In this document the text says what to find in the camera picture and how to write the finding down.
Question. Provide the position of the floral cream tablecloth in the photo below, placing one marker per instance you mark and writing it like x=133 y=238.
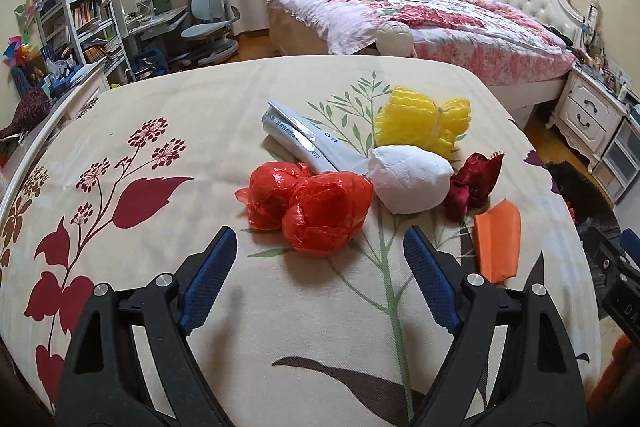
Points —
x=145 y=175

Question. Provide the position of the dark red ribbon flower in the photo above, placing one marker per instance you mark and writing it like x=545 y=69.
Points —
x=471 y=186

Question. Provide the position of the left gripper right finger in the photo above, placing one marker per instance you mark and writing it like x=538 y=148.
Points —
x=510 y=362

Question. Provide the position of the white paper ball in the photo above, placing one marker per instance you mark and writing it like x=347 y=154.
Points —
x=407 y=179

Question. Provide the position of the black lined trash bin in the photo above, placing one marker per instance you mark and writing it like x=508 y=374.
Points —
x=588 y=206

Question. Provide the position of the clear plastic drawer unit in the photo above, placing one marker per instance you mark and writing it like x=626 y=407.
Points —
x=619 y=164

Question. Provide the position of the pink floral quilt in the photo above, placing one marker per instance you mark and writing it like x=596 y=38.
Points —
x=499 y=44

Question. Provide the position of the white two-drawer nightstand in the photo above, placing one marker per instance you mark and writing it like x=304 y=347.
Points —
x=587 y=115

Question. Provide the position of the white bed with headboard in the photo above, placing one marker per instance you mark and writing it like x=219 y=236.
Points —
x=558 y=16

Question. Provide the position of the silver white foil pouch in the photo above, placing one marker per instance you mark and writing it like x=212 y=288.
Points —
x=316 y=148

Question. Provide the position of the white round bed post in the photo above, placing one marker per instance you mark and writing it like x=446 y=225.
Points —
x=394 y=39

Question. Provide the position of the grey office chair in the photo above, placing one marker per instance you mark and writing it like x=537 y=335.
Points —
x=209 y=39

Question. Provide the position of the orange plastic wrapper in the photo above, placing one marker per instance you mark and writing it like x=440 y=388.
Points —
x=497 y=234

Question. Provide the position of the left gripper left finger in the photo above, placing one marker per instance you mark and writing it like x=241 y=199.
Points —
x=102 y=382

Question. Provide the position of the grey study desk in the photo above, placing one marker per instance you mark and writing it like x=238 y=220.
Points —
x=141 y=34

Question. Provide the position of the red plastic bag ball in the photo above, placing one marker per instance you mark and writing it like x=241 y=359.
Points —
x=317 y=213

